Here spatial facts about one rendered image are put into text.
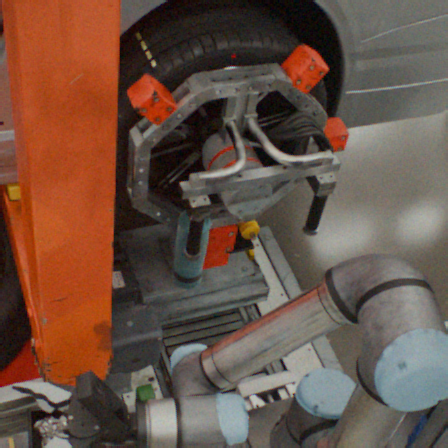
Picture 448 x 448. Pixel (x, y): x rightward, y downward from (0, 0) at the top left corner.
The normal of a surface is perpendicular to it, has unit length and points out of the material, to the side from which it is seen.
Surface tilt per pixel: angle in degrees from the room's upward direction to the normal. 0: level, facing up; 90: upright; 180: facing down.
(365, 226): 0
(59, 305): 90
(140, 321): 0
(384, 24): 90
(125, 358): 90
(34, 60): 90
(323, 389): 7
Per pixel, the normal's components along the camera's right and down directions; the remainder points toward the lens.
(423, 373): 0.15, 0.67
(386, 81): 0.35, 0.73
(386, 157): 0.13, -0.66
